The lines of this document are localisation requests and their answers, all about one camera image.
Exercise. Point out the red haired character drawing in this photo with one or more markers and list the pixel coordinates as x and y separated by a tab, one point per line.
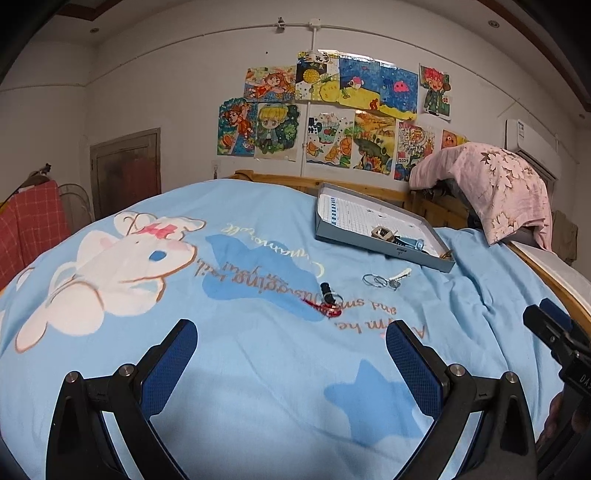
437	86

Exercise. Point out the pink floral blanket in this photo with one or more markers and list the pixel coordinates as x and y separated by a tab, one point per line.
505	192

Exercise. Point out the red plaid cloth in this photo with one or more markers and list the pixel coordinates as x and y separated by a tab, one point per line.
32	223

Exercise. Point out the mermaid drawing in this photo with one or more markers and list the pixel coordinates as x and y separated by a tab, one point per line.
236	128

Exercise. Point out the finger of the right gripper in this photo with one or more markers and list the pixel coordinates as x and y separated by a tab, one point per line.
564	344
556	313

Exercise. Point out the electric fan grille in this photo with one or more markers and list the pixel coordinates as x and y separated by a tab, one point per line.
76	205

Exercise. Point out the grey shallow tray box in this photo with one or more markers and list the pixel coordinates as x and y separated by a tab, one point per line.
347	217

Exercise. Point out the cup and fish drawing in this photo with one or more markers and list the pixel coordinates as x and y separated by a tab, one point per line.
330	137

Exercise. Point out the white mattress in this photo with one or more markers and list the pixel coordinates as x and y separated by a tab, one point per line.
566	276

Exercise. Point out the silver hoop rings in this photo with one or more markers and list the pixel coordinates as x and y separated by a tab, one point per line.
376	280

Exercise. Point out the yellow moon drawing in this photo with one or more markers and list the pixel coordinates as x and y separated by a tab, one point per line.
317	76

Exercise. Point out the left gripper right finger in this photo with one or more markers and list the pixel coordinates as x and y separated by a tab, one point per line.
502	445

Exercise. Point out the busy doodle drawing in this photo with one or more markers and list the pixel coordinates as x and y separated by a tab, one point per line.
414	143

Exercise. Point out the white air conditioner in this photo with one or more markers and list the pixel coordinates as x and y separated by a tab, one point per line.
525	141

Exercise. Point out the orange landscape drawing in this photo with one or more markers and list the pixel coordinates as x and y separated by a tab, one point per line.
375	139

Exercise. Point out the white hair clip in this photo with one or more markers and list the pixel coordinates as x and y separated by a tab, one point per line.
403	274

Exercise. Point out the brown wall hatch door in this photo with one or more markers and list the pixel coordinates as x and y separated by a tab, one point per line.
125	171

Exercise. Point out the blond boy drawing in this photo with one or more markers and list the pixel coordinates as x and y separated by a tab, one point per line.
277	126

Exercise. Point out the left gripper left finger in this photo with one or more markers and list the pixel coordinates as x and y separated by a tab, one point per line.
79	444

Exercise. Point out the light blue cartoon bedsheet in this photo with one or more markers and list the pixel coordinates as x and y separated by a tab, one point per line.
275	389

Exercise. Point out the person's right hand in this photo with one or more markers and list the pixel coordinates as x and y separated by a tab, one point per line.
554	415

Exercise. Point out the orange haired girl drawing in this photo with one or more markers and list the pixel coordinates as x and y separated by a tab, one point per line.
270	84

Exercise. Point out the blue sea painting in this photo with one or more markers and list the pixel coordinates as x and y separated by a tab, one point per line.
374	85

